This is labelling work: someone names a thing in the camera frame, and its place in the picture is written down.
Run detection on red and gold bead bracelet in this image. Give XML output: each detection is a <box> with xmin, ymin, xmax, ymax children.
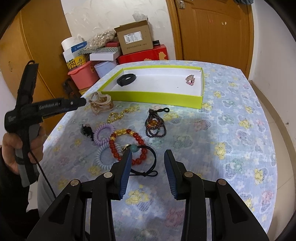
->
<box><xmin>109</xmin><ymin>128</ymin><xmax>148</xmax><ymax>165</ymax></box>

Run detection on black cord turquoise bead bracelet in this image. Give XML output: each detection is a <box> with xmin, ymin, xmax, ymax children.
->
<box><xmin>122</xmin><ymin>143</ymin><xmax>159</xmax><ymax>178</ymax></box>

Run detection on light blue spiral hair tie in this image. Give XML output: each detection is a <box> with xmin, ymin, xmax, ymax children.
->
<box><xmin>95</xmin><ymin>143</ymin><xmax>123</xmax><ymax>171</ymax></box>

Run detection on small black hair clip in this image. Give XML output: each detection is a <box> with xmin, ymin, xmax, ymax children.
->
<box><xmin>80</xmin><ymin>124</ymin><xmax>94</xmax><ymax>141</ymax></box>

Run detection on purple spiral hair tie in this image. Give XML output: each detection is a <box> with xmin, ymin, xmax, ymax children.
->
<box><xmin>93</xmin><ymin>123</ymin><xmax>116</xmax><ymax>147</ymax></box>

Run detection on dark bead necklace amber pendant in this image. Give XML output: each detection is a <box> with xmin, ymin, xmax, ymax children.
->
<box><xmin>144</xmin><ymin>108</ymin><xmax>170</xmax><ymax>138</ymax></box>

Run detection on gold chain bracelet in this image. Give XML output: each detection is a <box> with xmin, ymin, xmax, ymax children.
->
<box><xmin>106</xmin><ymin>106</ymin><xmax>135</xmax><ymax>125</ymax></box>

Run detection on person's left hand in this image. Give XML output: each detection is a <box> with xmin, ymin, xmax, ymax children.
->
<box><xmin>2</xmin><ymin>126</ymin><xmax>47</xmax><ymax>174</ymax></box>

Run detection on pink plastic bin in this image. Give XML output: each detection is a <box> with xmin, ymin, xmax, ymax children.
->
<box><xmin>68</xmin><ymin>61</ymin><xmax>99</xmax><ymax>90</ymax></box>

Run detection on yellow patterned box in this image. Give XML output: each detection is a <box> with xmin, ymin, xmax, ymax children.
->
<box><xmin>66</xmin><ymin>54</ymin><xmax>89</xmax><ymax>70</ymax></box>

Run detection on lavender cylindrical container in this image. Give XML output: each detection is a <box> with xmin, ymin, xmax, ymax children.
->
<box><xmin>94</xmin><ymin>60</ymin><xmax>117</xmax><ymax>78</ymax></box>

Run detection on green striped box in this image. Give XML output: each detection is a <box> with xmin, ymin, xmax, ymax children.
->
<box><xmin>79</xmin><ymin>47</ymin><xmax>121</xmax><ymax>54</ymax></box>

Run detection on white blue label box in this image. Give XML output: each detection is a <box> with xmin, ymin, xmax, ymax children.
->
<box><xmin>63</xmin><ymin>41</ymin><xmax>87</xmax><ymax>62</ymax></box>

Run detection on white flat box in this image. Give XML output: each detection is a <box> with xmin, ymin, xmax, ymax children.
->
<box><xmin>89</xmin><ymin>52</ymin><xmax>120</xmax><ymax>61</ymax></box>

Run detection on floral blue tablecloth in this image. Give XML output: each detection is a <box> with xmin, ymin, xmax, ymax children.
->
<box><xmin>41</xmin><ymin>61</ymin><xmax>277</xmax><ymax>240</ymax></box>

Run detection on white paper roll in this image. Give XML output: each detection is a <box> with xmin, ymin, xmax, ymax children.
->
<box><xmin>61</xmin><ymin>35</ymin><xmax>84</xmax><ymax>51</ymax></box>

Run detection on bag of nuts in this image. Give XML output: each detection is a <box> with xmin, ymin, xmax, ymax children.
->
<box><xmin>87</xmin><ymin>29</ymin><xmax>116</xmax><ymax>49</ymax></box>

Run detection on small red box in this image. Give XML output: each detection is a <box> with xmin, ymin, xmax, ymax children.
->
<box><xmin>105</xmin><ymin>41</ymin><xmax>120</xmax><ymax>48</ymax></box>

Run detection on wooden wardrobe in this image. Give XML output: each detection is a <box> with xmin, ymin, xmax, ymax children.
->
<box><xmin>0</xmin><ymin>0</ymin><xmax>72</xmax><ymax>135</ymax></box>

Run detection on green white shallow tray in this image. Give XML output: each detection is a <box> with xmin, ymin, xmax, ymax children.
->
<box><xmin>98</xmin><ymin>64</ymin><xmax>205</xmax><ymax>109</ymax></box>

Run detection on brown cardboard box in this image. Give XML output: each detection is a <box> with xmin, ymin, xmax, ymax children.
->
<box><xmin>114</xmin><ymin>20</ymin><xmax>153</xmax><ymax>55</ymax></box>

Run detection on red gift box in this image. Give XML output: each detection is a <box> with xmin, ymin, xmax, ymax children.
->
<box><xmin>117</xmin><ymin>45</ymin><xmax>169</xmax><ymax>64</ymax></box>

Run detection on wooden door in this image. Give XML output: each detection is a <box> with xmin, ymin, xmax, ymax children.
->
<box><xmin>166</xmin><ymin>1</ymin><xmax>254</xmax><ymax>77</ymax></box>

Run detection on clothes hanging on door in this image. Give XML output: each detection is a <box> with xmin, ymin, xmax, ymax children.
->
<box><xmin>234</xmin><ymin>0</ymin><xmax>254</xmax><ymax>5</ymax></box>

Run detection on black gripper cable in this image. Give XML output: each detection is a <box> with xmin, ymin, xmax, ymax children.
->
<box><xmin>28</xmin><ymin>150</ymin><xmax>57</xmax><ymax>200</ymax></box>

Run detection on black band bracelet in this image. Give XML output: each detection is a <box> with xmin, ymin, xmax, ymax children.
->
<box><xmin>116</xmin><ymin>73</ymin><xmax>137</xmax><ymax>88</ymax></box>

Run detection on metal door handle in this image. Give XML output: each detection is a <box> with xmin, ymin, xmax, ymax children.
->
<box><xmin>177</xmin><ymin>0</ymin><xmax>186</xmax><ymax>9</ymax></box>

